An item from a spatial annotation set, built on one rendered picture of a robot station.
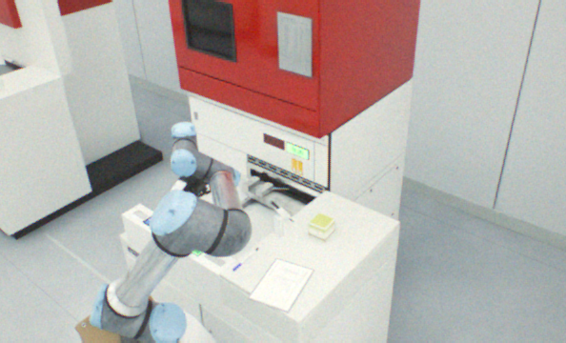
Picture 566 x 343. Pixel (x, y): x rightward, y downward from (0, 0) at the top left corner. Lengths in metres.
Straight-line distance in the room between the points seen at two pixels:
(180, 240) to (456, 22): 2.45
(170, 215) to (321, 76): 0.92
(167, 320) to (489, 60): 2.42
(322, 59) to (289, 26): 0.17
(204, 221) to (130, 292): 0.33
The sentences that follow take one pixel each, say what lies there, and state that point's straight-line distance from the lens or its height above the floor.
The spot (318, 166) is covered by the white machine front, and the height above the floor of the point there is 1.06.
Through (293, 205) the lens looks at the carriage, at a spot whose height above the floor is 0.88.
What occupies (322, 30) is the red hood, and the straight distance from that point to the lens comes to 1.87.
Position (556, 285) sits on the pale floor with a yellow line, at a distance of 3.45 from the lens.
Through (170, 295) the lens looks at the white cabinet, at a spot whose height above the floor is 0.65.
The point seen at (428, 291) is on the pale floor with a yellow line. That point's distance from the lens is 3.19.
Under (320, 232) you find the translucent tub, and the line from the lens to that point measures 1.92.
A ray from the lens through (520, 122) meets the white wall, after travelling 3.39.
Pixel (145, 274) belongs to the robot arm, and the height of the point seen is 1.31.
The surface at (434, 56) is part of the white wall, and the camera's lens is 3.45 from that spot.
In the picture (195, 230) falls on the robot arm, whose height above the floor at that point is 1.47.
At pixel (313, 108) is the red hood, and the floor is 1.35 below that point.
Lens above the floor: 2.23
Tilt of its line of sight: 33 degrees down
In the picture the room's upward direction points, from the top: 2 degrees counter-clockwise
